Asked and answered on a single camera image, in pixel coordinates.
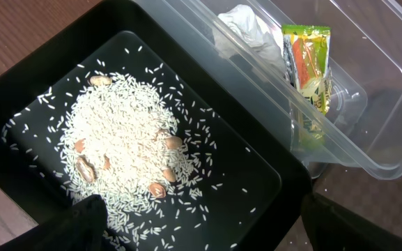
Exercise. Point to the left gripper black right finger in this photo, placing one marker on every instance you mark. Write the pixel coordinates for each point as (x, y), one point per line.
(330, 226)

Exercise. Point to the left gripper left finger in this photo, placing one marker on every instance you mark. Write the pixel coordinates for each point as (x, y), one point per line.
(78, 228)

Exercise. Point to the rice grains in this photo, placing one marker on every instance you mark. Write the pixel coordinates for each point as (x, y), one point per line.
(128, 121)

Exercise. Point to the green orange snack wrapper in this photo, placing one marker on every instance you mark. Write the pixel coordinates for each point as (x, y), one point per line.
(306, 57)

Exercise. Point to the white tissue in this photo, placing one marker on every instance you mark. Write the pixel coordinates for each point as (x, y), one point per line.
(266, 40)

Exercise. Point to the tan nut shell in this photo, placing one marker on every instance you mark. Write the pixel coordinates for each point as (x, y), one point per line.
(173, 142)
(169, 175)
(107, 163)
(85, 170)
(157, 190)
(100, 80)
(79, 145)

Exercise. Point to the dark brown serving tray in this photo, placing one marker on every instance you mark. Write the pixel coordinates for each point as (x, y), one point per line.
(376, 200)

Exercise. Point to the black rectangular tray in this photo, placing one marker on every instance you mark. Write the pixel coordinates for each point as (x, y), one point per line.
(250, 185)

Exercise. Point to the clear plastic bin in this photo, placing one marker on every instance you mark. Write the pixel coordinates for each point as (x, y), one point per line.
(363, 127)

